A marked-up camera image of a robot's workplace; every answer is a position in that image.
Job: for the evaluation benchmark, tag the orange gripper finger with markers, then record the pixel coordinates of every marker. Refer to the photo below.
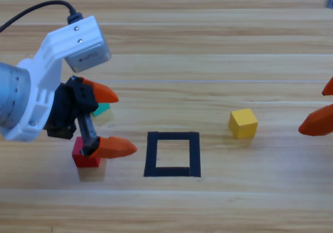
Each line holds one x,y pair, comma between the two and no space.
329,88
317,122

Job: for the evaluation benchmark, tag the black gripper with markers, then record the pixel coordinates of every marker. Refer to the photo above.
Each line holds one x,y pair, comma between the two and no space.
65,108

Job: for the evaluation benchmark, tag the green wooden block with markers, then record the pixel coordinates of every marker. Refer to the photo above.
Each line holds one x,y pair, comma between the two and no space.
102,109

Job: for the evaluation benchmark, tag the red wooden block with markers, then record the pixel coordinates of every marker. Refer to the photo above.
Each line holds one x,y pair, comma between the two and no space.
86,161

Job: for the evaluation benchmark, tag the yellow wooden block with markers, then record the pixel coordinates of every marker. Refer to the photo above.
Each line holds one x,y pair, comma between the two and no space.
243,125

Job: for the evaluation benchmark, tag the black tape rectangle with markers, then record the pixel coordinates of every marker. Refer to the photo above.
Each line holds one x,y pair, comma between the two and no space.
151,152

